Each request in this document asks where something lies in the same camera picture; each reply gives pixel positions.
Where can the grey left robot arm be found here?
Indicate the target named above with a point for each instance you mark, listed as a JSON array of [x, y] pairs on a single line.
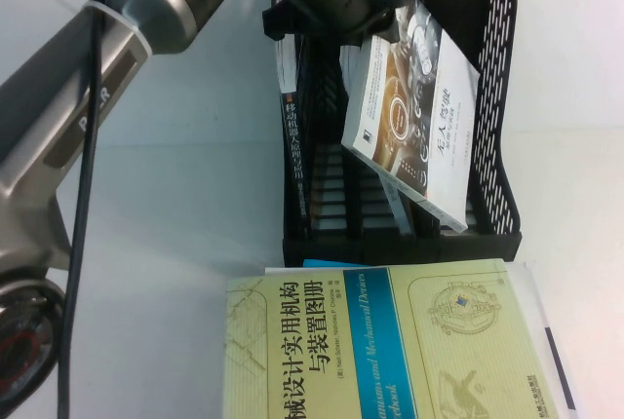
[[146, 10]]

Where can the thick yellow-green cover book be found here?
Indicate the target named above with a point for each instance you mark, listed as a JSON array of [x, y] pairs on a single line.
[[390, 341]]

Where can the black plastic file organizer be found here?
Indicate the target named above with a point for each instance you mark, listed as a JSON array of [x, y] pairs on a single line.
[[390, 248]]

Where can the book with orange white spine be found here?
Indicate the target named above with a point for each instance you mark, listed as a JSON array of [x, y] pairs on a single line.
[[397, 204]]

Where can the book with dark blue spine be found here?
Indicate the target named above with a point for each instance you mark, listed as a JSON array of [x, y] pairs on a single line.
[[292, 146]]

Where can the white book with purple stripe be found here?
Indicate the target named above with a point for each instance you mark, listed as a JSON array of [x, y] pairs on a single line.
[[536, 302]]

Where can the grey white cover book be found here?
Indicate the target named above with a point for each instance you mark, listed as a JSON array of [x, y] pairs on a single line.
[[439, 122]]

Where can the thin blue book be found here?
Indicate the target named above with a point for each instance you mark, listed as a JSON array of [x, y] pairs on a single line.
[[324, 263]]

